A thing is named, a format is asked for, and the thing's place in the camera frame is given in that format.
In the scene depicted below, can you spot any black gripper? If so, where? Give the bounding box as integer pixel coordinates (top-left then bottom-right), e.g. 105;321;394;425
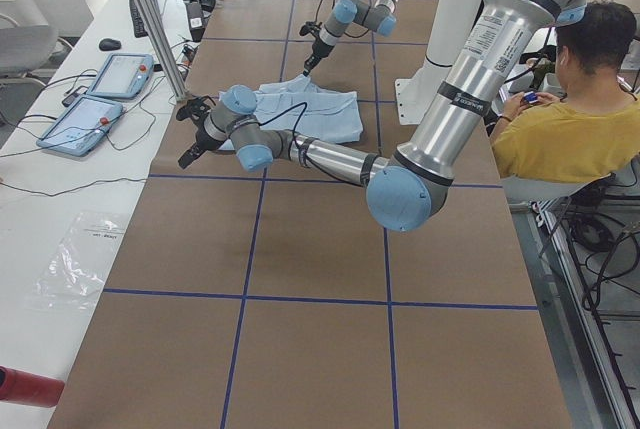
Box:
176;97;216;169
299;21;331;76

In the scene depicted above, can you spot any light blue button shirt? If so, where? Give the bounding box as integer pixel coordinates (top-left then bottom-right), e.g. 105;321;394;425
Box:
219;73;364;153

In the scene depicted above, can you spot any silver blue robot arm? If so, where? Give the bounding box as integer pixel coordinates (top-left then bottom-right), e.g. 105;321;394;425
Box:
299;0;399;76
177;0;586;232

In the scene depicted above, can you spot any far blue teach pendant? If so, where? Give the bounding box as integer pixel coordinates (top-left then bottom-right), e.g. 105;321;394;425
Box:
87;52;154;100

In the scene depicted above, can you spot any blue teach pendant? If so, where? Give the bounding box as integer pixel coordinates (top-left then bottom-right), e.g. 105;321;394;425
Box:
87;52;154;100
36;95;123;157

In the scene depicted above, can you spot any near blue teach pendant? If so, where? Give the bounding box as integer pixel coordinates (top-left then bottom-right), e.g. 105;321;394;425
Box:
36;95;123;157

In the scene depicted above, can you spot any black box with label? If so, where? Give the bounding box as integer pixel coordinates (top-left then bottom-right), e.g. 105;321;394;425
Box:
184;0;213;42

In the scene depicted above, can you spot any black keyboard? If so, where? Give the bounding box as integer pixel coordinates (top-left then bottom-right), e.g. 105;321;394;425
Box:
128;0;160;39

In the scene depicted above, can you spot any black computer mouse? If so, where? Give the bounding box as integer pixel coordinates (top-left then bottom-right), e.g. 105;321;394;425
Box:
99;38;122;52

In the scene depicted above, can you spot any clear plastic bag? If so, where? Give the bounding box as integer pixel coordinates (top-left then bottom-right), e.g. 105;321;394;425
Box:
26;211;131;312

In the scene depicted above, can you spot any grey office chair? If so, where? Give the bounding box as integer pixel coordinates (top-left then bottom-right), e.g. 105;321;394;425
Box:
1;25;59;76

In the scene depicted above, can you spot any person in yellow shirt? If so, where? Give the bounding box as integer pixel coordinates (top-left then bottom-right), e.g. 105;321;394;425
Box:
490;1;639;183

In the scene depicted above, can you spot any red bottle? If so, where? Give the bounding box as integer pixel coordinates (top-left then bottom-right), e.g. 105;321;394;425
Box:
0;366;65;408

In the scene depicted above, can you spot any white camera pillar with base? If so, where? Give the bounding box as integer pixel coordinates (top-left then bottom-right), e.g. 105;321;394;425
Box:
395;0;481;125

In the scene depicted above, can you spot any aluminium frame post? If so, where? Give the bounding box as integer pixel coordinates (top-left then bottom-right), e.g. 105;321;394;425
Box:
134;0;189;103

